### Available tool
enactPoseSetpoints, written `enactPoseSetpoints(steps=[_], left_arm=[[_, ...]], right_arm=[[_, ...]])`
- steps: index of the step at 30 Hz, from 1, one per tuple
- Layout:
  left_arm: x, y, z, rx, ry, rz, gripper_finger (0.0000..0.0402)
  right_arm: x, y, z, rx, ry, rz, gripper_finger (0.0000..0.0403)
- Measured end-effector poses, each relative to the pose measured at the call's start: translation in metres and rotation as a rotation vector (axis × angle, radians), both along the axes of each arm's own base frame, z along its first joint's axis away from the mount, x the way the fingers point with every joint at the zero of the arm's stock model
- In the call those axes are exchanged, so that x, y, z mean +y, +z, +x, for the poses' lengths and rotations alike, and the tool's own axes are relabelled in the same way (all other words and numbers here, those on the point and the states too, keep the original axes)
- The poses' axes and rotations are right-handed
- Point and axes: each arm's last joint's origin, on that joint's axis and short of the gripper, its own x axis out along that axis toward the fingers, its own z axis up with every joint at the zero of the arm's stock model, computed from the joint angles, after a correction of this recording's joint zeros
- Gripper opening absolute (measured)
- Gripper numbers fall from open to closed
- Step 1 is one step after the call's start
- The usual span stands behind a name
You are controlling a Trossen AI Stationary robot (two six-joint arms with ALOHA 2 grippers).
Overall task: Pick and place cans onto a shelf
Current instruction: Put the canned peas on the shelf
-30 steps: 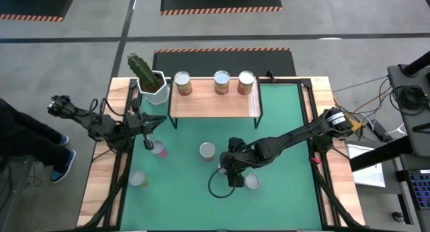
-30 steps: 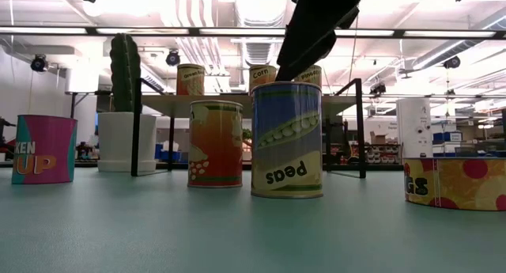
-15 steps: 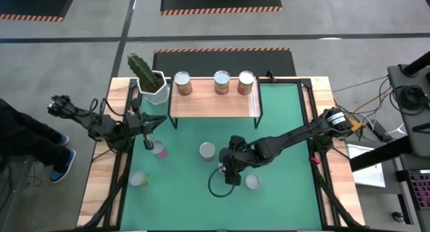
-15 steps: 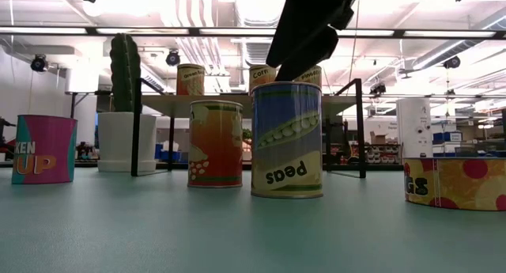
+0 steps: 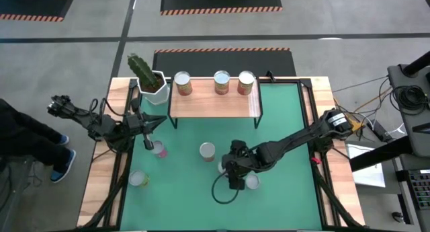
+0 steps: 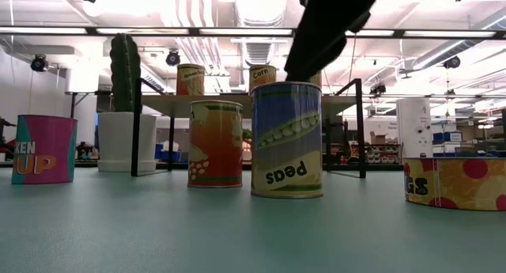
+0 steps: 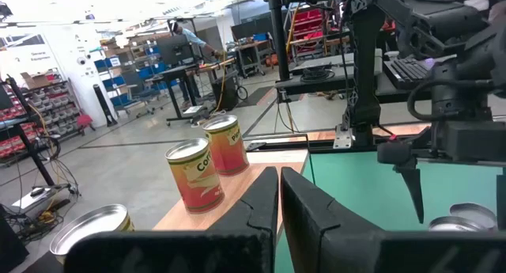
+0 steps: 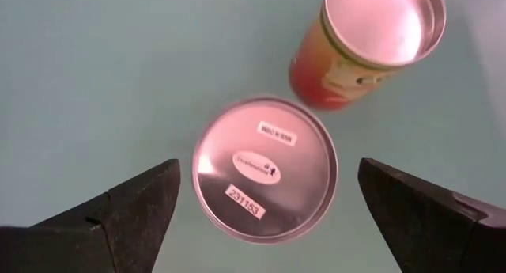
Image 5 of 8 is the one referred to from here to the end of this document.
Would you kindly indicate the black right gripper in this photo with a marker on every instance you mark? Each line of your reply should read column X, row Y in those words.
column 240, row 163

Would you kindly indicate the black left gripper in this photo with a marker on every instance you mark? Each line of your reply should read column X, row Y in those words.
column 136, row 122

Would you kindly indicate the pink chicken soup can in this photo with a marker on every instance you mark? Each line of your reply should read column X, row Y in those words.
column 158, row 148

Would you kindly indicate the orange corn can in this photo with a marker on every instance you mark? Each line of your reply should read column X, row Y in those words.
column 207, row 150

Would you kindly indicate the orange green beans can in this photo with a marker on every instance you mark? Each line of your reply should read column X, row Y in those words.
column 183, row 79

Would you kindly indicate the green label can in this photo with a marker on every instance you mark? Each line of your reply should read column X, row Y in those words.
column 137, row 177

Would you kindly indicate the orange yellow food can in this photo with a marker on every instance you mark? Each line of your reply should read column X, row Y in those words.
column 221, row 77

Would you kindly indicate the orange pineapple can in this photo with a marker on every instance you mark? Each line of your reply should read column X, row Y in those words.
column 246, row 78

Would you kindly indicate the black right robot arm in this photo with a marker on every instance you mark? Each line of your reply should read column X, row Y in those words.
column 295, row 138

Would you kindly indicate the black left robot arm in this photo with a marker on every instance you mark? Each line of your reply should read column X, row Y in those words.
column 100, row 126

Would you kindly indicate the green cactus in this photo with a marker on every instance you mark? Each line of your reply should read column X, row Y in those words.
column 142, row 69

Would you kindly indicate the green table mat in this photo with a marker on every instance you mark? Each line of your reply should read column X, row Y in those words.
column 188, row 208

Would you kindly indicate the black striped-edge floor mat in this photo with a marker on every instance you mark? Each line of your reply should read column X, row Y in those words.
column 221, row 62
column 218, row 0
column 33, row 5

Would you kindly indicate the small black clamp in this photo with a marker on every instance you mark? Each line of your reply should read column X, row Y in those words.
column 269, row 75

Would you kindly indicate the white paper sheet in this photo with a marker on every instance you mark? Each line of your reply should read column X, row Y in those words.
column 369, row 175

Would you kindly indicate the person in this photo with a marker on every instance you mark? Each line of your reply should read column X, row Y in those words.
column 20, row 131

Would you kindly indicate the black diagonal bar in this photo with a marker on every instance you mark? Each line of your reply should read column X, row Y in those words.
column 379, row 153

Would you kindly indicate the black power strip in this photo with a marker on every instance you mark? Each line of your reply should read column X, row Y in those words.
column 379, row 130

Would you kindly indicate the small black caster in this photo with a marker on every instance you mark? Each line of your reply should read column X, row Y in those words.
column 398, row 217

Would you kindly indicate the grey equipment cart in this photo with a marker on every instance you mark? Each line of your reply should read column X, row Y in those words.
column 399, row 77

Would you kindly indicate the backlit keyboard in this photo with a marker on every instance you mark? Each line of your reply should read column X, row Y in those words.
column 421, row 188

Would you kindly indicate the black aluminium table frame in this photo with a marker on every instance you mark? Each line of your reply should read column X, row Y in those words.
column 334, row 200

